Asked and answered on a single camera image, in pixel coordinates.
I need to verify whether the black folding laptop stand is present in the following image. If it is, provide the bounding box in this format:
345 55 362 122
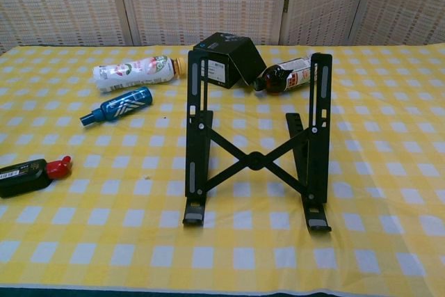
182 49 334 234

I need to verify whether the black cardboard box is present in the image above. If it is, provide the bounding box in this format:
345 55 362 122
193 31 268 90

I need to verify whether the brown tea bottle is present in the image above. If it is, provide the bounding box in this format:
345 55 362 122
252 54 319 95

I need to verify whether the blue spray bottle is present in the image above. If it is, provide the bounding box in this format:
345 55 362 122
79 86 154 127

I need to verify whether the white yogurt drink bottle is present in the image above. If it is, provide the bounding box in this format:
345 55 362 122
92 55 186 95

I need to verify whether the yellow checkered tablecloth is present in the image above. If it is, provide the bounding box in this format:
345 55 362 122
0 43 445 293

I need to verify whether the black bottle with red cap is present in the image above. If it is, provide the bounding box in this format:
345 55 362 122
0 155 73 199

